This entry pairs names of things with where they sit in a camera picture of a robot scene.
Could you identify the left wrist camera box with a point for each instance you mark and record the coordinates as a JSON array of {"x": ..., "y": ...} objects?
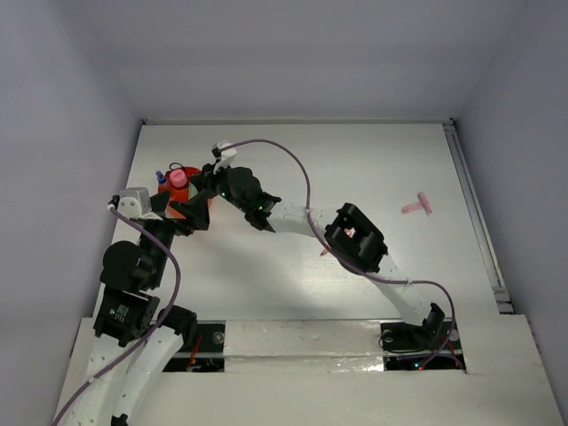
[{"x": 133, "y": 203}]

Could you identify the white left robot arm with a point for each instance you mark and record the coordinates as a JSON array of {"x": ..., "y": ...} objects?
[{"x": 135, "y": 334}]

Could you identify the clear glue bottle blue cap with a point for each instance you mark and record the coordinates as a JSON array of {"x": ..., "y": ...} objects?
[{"x": 161, "y": 180}]

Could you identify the pink cap crayon bottle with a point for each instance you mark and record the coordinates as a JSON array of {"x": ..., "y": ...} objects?
[{"x": 178, "y": 178}]

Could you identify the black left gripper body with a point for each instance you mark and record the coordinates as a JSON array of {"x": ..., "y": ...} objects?
[{"x": 166, "y": 229}]

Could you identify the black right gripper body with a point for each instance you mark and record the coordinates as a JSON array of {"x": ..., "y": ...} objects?
[{"x": 223, "y": 187}]

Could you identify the pink highlighter pen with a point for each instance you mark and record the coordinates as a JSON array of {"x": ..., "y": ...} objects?
[{"x": 422, "y": 203}]

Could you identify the orange round desk organizer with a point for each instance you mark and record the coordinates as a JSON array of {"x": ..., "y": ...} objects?
[{"x": 183, "y": 194}]

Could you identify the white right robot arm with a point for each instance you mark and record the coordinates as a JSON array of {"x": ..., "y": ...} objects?
[{"x": 346, "y": 233}]

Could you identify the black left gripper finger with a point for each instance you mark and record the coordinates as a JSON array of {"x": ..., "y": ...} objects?
[
  {"x": 160, "y": 202},
  {"x": 195, "y": 213}
]

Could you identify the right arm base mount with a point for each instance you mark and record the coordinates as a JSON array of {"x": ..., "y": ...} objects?
[{"x": 404, "y": 349}]

